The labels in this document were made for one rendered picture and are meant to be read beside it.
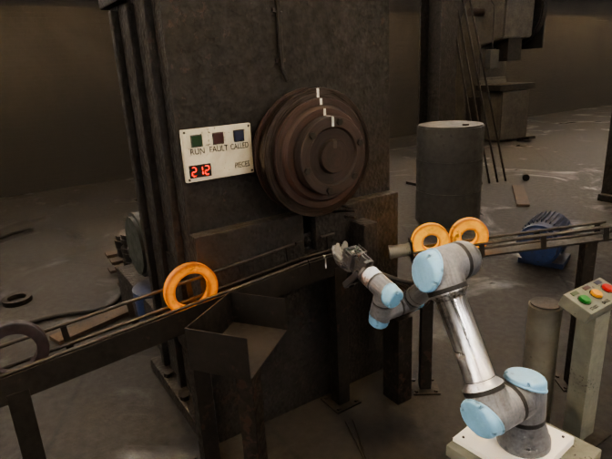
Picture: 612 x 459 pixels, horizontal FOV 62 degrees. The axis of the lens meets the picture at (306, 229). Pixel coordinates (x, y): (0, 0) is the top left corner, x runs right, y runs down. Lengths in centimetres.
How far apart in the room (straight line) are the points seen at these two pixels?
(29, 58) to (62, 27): 58
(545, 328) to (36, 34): 689
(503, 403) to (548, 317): 66
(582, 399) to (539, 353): 21
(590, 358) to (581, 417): 25
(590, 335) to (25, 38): 703
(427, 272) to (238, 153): 82
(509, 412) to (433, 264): 44
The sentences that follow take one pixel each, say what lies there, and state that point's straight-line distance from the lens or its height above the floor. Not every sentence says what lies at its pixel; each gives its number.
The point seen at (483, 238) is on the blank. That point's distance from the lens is 221.
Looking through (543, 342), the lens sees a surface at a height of 38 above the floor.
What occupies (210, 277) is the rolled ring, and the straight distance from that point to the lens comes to 180.
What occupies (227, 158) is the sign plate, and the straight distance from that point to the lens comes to 186.
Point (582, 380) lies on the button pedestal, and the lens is 220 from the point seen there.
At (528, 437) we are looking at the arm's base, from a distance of 170.
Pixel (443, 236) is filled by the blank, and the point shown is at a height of 73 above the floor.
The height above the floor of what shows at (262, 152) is 115.
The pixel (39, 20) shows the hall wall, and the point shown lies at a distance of 775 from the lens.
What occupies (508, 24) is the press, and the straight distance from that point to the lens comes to 964.
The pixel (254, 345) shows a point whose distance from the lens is 165.
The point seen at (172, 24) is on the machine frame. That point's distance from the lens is 181.
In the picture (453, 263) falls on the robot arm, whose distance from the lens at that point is 150.
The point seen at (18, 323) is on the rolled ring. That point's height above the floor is 76.
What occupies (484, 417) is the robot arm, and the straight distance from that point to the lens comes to 152.
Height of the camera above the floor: 142
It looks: 18 degrees down
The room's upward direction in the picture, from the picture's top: 3 degrees counter-clockwise
